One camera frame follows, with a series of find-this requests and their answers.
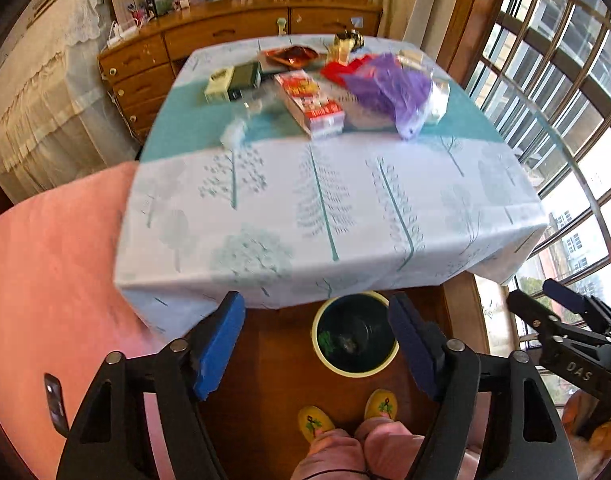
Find green paper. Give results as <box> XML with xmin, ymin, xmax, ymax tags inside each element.
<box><xmin>317</xmin><ymin>330</ymin><xmax>337</xmax><ymax>359</ymax></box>

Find red cartoon milk carton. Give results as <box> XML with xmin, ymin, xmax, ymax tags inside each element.
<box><xmin>274</xmin><ymin>70</ymin><xmax>345</xmax><ymax>140</ymax></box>

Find purple plastic bag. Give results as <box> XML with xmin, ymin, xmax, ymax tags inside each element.
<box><xmin>340</xmin><ymin>53</ymin><xmax>451</xmax><ymax>141</ymax></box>

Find red paper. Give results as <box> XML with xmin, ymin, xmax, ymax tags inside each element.
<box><xmin>321</xmin><ymin>54</ymin><xmax>376</xmax><ymax>88</ymax></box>

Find orange foil snack bag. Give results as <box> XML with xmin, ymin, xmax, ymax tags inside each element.
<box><xmin>262</xmin><ymin>46</ymin><xmax>319</xmax><ymax>70</ymax></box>

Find yellow rim trash bin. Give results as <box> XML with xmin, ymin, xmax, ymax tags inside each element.
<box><xmin>311</xmin><ymin>292</ymin><xmax>400</xmax><ymax>379</ymax></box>

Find right yellow slipper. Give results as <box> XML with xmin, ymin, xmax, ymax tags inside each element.
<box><xmin>364</xmin><ymin>388</ymin><xmax>399</xmax><ymax>420</ymax></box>

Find pink trouser legs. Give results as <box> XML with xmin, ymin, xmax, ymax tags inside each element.
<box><xmin>289</xmin><ymin>416</ymin><xmax>487</xmax><ymax>480</ymax></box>

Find tree pattern tablecloth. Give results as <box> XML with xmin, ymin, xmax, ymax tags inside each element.
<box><xmin>114</xmin><ymin>35</ymin><xmax>548</xmax><ymax>340</ymax></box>

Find pink bed cover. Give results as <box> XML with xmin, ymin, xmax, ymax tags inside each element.
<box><xmin>0</xmin><ymin>162</ymin><xmax>164</xmax><ymax>479</ymax></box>

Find black phone on bed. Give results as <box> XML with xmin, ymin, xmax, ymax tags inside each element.
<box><xmin>44</xmin><ymin>373</ymin><xmax>70</xmax><ymax>438</ymax></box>

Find clear plastic bag on table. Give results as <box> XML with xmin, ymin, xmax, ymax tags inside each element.
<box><xmin>220</xmin><ymin>86</ymin><xmax>282</xmax><ymax>152</ymax></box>

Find green and cream box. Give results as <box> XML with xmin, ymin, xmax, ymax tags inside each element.
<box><xmin>204</xmin><ymin>61</ymin><xmax>262</xmax><ymax>103</ymax></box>

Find cream small box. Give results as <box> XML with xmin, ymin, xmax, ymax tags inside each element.
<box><xmin>398</xmin><ymin>49</ymin><xmax>425</xmax><ymax>70</ymax></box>

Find wooden desk with drawers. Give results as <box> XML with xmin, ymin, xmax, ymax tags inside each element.
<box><xmin>98</xmin><ymin>0</ymin><xmax>383</xmax><ymax>144</ymax></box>

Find white lace covered piano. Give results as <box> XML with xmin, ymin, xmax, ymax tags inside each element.
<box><xmin>0</xmin><ymin>0</ymin><xmax>138</xmax><ymax>203</ymax></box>

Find black gold crumpled wrapper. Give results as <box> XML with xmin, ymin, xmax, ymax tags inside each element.
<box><xmin>334</xmin><ymin>29</ymin><xmax>365</xmax><ymax>52</ymax></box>

